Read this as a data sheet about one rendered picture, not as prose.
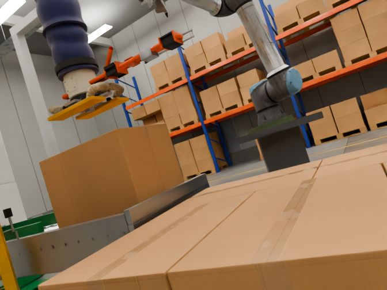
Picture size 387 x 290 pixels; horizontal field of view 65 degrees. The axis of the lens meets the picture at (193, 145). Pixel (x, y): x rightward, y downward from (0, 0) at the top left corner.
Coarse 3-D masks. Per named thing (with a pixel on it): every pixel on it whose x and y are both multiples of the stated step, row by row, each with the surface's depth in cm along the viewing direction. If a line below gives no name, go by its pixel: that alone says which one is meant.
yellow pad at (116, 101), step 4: (108, 100) 172; (112, 100) 166; (116, 100) 165; (120, 100) 167; (124, 100) 170; (128, 100) 173; (104, 104) 169; (108, 104) 168; (112, 104) 170; (116, 104) 173; (96, 108) 172; (100, 108) 171; (104, 108) 174; (108, 108) 177; (84, 112) 178; (92, 112) 174; (96, 112) 177; (100, 112) 181; (76, 116) 180; (80, 116) 178; (84, 116) 178; (88, 116) 181; (92, 116) 184
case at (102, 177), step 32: (128, 128) 143; (160, 128) 164; (64, 160) 155; (96, 160) 144; (128, 160) 137; (160, 160) 156; (64, 192) 158; (96, 192) 147; (128, 192) 137; (160, 192) 149; (64, 224) 161
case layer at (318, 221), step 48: (384, 144) 121; (240, 192) 116; (288, 192) 90; (336, 192) 74; (384, 192) 62; (144, 240) 88; (192, 240) 72; (240, 240) 61; (288, 240) 53; (336, 240) 47; (384, 240) 42; (48, 288) 73; (96, 288) 65; (144, 288) 59; (192, 288) 54; (240, 288) 50; (288, 288) 46; (336, 288) 43; (384, 288) 40
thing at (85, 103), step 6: (84, 96) 156; (90, 96) 148; (96, 96) 151; (102, 96) 155; (78, 102) 152; (84, 102) 150; (90, 102) 153; (96, 102) 156; (66, 108) 156; (72, 108) 154; (78, 108) 156; (84, 108) 160; (60, 114) 158; (66, 114) 160; (72, 114) 164; (48, 120) 163; (54, 120) 166; (60, 120) 170
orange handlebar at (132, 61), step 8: (152, 48) 143; (160, 48) 145; (136, 56) 147; (120, 64) 152; (128, 64) 150; (136, 64) 154; (104, 72) 157; (96, 80) 160; (104, 80) 163; (64, 96) 172
